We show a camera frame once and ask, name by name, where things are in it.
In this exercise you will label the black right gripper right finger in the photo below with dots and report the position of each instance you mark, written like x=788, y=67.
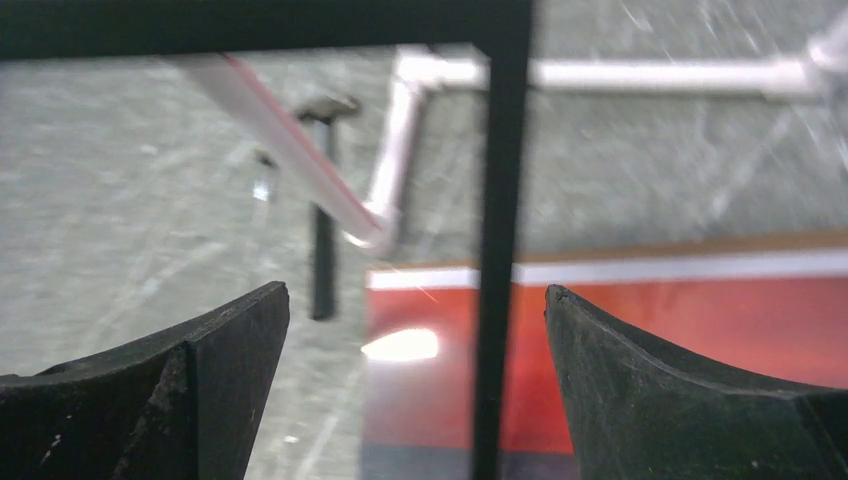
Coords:
x=641, y=407

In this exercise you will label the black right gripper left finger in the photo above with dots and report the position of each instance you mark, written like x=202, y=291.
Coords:
x=181, y=403

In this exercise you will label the red sunset photo print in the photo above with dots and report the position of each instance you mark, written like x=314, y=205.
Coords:
x=781, y=313

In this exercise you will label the brown fibreboard backing board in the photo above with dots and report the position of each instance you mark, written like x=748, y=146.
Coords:
x=759, y=243

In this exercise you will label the black wooden picture frame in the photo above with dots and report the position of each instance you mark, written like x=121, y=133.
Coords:
x=501, y=29

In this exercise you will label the orange handled screwdriver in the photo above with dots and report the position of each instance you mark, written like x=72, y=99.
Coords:
x=265, y=186

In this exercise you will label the steel claw hammer black grip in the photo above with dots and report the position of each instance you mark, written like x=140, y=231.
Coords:
x=321, y=115

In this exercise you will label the white PVC pipe structure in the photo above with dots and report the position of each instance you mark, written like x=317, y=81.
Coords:
x=372, y=224

